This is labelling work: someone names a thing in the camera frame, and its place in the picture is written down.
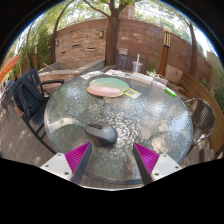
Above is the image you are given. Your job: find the large tree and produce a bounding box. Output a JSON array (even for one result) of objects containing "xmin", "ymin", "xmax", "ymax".
[{"xmin": 83, "ymin": 0, "xmax": 134, "ymax": 67}]

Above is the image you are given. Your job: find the dark grey computer mouse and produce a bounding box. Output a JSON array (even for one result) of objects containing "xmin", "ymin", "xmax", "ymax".
[{"xmin": 84, "ymin": 120, "xmax": 119, "ymax": 148}]

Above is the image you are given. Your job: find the small pale packet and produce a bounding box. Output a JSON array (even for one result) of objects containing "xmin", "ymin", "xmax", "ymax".
[{"xmin": 151, "ymin": 79, "xmax": 167, "ymax": 90}]

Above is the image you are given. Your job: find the yellow square card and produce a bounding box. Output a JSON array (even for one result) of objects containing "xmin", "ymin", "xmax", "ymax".
[{"xmin": 123, "ymin": 87, "xmax": 142, "ymax": 100}]

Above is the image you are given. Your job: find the beige cushion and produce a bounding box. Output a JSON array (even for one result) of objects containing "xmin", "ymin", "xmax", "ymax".
[{"xmin": 165, "ymin": 65, "xmax": 184, "ymax": 85}]

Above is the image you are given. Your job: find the green marker pen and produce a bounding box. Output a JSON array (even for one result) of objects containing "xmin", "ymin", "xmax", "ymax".
[{"xmin": 164, "ymin": 86, "xmax": 178, "ymax": 99}]

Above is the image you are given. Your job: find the black slatted patio chair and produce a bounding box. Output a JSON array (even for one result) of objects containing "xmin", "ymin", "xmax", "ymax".
[{"xmin": 11, "ymin": 67, "xmax": 66, "ymax": 154}]

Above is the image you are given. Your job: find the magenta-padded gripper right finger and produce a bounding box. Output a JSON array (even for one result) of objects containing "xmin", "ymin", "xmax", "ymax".
[{"xmin": 132, "ymin": 142, "xmax": 184, "ymax": 186}]

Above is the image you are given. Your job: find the white planter with plant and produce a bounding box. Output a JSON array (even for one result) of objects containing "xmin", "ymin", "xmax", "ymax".
[{"xmin": 146, "ymin": 68, "xmax": 169, "ymax": 86}]

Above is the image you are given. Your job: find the dark wooden armchair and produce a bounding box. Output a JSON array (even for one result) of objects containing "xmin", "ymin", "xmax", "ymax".
[{"xmin": 115, "ymin": 53, "xmax": 149, "ymax": 75}]

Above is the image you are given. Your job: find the black bag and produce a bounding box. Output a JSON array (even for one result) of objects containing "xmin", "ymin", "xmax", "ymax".
[{"xmin": 16, "ymin": 79, "xmax": 46, "ymax": 118}]

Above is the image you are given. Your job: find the curved wooden bench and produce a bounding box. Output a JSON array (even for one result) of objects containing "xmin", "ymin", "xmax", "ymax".
[{"xmin": 179, "ymin": 72, "xmax": 224, "ymax": 158}]

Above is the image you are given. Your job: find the slender tree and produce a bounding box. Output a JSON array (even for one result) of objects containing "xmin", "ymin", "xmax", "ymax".
[{"xmin": 186, "ymin": 19, "xmax": 199, "ymax": 78}]

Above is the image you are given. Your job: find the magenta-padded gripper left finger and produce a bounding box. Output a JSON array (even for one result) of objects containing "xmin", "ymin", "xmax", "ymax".
[{"xmin": 39, "ymin": 142, "xmax": 94, "ymax": 186}]

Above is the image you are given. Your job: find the orange umbrella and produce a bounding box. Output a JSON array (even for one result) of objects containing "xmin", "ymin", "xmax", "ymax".
[{"xmin": 0, "ymin": 54, "xmax": 22, "ymax": 83}]

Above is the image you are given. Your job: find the brown wicker chair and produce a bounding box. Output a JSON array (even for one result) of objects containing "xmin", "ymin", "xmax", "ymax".
[{"xmin": 183, "ymin": 97, "xmax": 217, "ymax": 154}]

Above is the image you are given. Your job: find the stone planter bed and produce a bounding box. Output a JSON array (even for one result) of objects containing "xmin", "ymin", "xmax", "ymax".
[{"xmin": 39, "ymin": 59, "xmax": 106, "ymax": 84}]

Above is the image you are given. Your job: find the wooden lamp post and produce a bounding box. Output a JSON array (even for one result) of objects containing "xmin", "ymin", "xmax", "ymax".
[{"xmin": 157, "ymin": 25, "xmax": 173, "ymax": 78}]

